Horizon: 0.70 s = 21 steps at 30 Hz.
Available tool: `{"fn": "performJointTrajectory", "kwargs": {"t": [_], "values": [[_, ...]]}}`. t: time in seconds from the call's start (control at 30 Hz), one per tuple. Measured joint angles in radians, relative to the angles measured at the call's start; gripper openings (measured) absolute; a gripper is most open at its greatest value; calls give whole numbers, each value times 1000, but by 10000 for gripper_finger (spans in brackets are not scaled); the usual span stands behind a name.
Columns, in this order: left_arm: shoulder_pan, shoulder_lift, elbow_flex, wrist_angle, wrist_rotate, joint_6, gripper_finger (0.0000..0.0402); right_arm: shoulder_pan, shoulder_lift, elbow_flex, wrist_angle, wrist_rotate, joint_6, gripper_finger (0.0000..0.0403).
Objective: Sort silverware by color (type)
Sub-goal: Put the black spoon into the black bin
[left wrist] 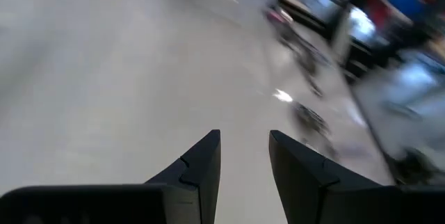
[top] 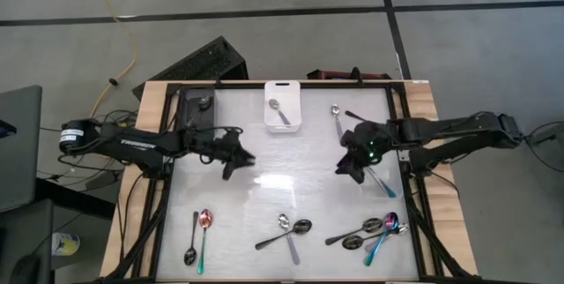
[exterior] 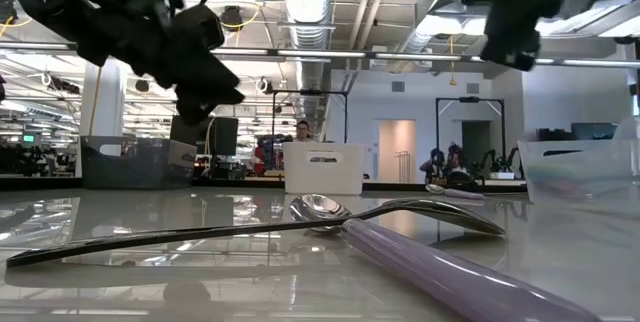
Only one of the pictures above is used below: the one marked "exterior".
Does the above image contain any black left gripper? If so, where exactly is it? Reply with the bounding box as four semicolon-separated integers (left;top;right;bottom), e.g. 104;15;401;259
74;0;246;126

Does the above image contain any lilac-handled silver spoon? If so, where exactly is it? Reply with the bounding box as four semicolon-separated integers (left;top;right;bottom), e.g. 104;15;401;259
424;183;487;201
288;193;604;322

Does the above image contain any black mirror-finish spoon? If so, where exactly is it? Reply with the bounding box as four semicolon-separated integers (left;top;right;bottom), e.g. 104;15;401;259
5;197;507;270

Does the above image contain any long horizontal light bar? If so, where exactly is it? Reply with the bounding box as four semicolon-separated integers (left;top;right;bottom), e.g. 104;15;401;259
0;40;640;69

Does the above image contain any grey plastic bin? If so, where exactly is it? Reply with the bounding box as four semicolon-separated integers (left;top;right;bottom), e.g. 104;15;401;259
79;135;199;191

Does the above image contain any white square column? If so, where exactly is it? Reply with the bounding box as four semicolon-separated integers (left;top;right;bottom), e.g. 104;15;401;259
74;59;126;178

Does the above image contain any person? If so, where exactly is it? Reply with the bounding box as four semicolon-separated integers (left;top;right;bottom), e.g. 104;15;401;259
446;150;466;176
293;119;312;143

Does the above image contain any black desk monitor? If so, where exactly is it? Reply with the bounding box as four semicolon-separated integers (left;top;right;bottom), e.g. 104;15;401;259
571;122;619;142

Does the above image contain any clear plastic bin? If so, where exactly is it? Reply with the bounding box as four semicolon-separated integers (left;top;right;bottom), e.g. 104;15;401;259
517;116;640;204

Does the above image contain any white plastic bin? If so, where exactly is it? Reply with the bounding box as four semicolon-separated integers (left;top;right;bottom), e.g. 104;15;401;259
282;141;367;196

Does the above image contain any black frame stand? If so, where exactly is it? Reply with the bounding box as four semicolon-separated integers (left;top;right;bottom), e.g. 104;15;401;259
272;89;350;144
435;95;506;184

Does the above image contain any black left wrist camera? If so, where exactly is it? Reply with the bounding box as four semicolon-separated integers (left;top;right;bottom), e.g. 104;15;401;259
169;3;227;52

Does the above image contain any silver ventilation duct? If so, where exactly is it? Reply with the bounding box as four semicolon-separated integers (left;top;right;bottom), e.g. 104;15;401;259
277;0;336;138

